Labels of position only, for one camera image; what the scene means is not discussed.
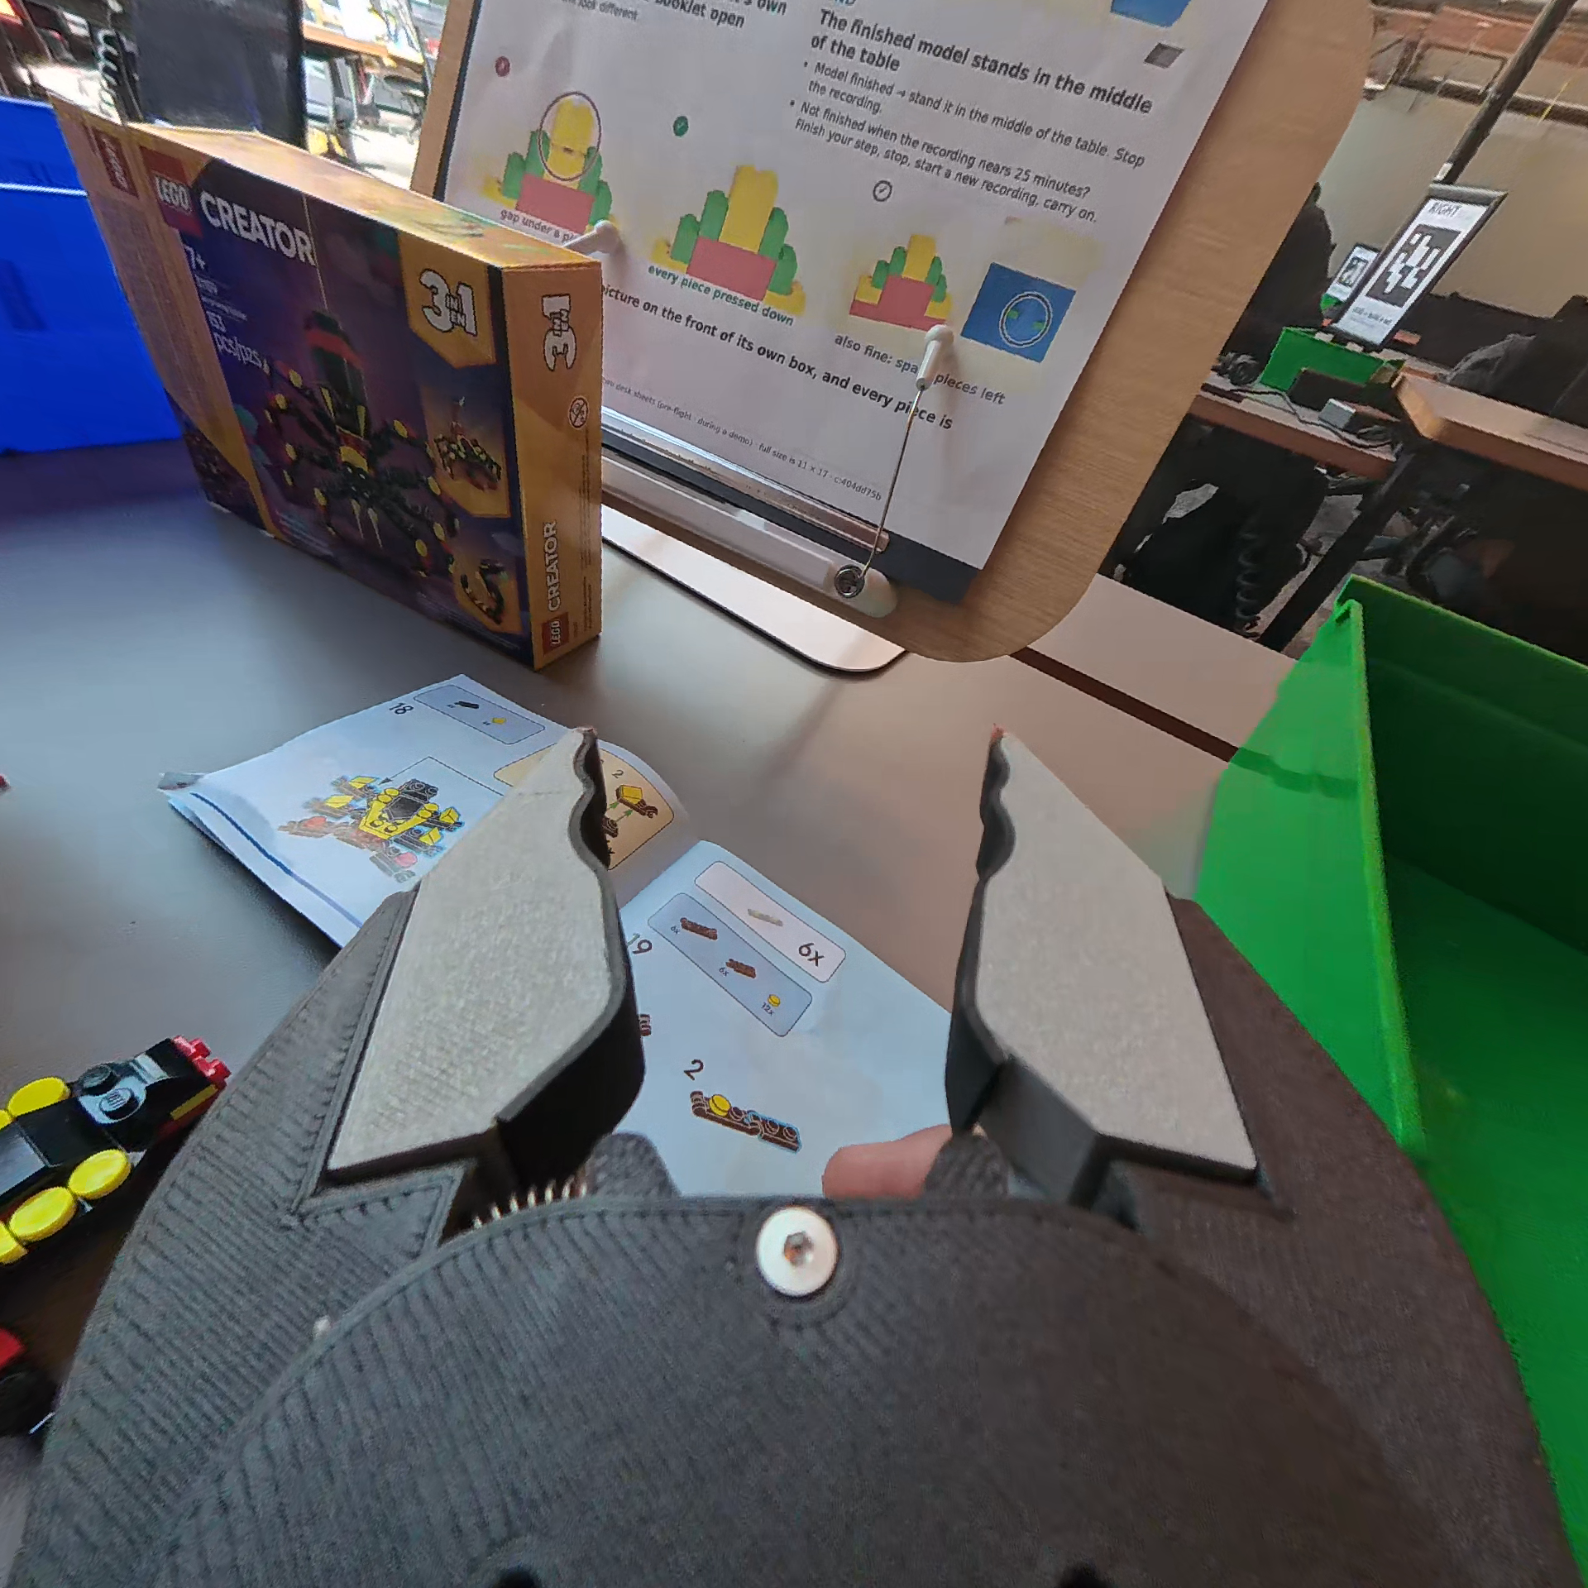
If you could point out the lego instruction booklet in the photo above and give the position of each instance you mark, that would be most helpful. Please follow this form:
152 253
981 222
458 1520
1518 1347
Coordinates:
744 992

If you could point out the blue plastic bin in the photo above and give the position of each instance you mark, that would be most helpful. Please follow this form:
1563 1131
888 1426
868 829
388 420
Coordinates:
63 309

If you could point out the lego set cardboard box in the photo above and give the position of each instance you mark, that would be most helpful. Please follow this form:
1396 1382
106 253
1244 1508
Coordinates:
347 372

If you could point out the printed instruction sheet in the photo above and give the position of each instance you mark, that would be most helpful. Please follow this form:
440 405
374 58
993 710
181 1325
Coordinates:
806 185

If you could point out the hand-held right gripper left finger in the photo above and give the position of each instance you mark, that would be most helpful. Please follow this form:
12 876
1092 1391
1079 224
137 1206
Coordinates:
483 979

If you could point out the person's right hand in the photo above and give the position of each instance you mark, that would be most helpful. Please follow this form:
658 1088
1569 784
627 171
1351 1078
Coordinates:
888 1164

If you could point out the small green bin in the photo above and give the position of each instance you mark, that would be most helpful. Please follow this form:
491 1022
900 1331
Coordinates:
1328 354

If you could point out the black yellow lego model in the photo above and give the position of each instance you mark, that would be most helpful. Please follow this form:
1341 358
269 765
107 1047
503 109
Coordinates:
111 1103

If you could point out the green plastic bin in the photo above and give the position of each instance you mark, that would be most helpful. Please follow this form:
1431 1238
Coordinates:
1464 868

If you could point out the wooden background table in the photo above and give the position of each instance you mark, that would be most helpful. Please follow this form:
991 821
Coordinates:
1489 428

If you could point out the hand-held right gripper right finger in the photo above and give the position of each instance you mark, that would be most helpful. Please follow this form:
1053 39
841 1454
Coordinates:
1092 979

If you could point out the small red black lego piece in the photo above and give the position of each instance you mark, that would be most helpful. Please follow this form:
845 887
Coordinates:
18 1384

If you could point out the printed tag sign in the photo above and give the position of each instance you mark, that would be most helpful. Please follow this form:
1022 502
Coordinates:
1427 266

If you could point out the wooden display board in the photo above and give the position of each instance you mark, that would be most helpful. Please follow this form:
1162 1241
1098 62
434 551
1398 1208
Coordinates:
1178 372

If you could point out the metal board stand base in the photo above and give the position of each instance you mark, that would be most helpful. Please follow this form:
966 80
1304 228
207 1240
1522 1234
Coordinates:
744 582

